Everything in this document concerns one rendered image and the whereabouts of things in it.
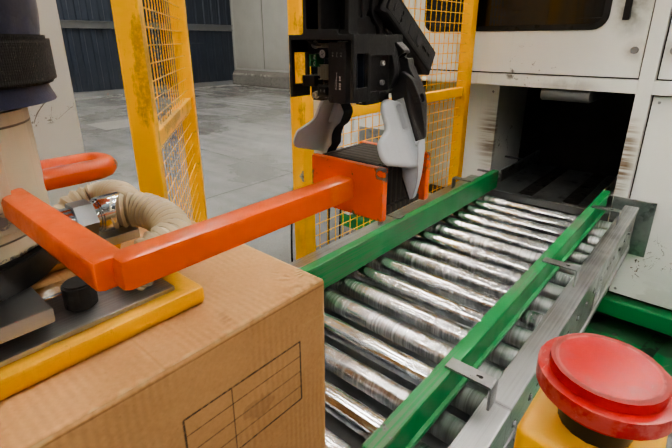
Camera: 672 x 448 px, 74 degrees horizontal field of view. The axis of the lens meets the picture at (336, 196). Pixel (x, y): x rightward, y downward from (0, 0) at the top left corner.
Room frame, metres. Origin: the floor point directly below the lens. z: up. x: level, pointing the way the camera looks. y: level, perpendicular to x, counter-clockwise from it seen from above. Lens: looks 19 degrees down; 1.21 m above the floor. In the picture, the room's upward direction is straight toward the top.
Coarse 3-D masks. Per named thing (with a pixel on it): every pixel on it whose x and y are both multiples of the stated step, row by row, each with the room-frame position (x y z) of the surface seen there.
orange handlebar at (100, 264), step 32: (64, 160) 0.46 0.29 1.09; (96, 160) 0.46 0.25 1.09; (288, 192) 0.35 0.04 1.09; (320, 192) 0.36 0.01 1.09; (352, 192) 0.39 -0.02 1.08; (32, 224) 0.29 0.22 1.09; (64, 224) 0.28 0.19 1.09; (192, 224) 0.28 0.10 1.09; (224, 224) 0.28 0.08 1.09; (256, 224) 0.30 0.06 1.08; (288, 224) 0.33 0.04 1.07; (64, 256) 0.25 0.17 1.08; (96, 256) 0.23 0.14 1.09; (128, 256) 0.23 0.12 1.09; (160, 256) 0.24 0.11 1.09; (192, 256) 0.26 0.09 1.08; (96, 288) 0.23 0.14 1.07; (128, 288) 0.23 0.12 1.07
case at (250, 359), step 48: (48, 288) 0.43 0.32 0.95; (240, 288) 0.43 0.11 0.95; (288, 288) 0.43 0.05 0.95; (144, 336) 0.35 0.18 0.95; (192, 336) 0.35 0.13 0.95; (240, 336) 0.36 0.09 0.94; (288, 336) 0.41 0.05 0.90; (48, 384) 0.29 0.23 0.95; (96, 384) 0.29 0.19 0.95; (144, 384) 0.29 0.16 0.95; (192, 384) 0.32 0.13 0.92; (240, 384) 0.36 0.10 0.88; (288, 384) 0.41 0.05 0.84; (0, 432) 0.24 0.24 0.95; (48, 432) 0.24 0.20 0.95; (96, 432) 0.26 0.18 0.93; (144, 432) 0.28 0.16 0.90; (192, 432) 0.31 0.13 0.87; (240, 432) 0.35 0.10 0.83; (288, 432) 0.40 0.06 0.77
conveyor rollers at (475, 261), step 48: (432, 240) 1.45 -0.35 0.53; (480, 240) 1.43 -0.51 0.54; (528, 240) 1.42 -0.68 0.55; (336, 288) 1.15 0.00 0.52; (384, 288) 1.14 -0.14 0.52; (432, 288) 1.14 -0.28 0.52; (480, 288) 1.14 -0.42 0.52; (336, 336) 0.91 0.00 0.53; (384, 336) 0.93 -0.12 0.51; (528, 336) 0.88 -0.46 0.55; (384, 384) 0.73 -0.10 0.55; (432, 432) 0.63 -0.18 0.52
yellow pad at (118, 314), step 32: (64, 288) 0.35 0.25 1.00; (160, 288) 0.39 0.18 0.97; (192, 288) 0.40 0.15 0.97; (64, 320) 0.34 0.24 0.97; (96, 320) 0.34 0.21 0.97; (128, 320) 0.34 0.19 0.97; (160, 320) 0.37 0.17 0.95; (0, 352) 0.29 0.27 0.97; (32, 352) 0.30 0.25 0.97; (64, 352) 0.30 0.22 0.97; (96, 352) 0.32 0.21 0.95; (0, 384) 0.27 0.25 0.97; (32, 384) 0.28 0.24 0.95
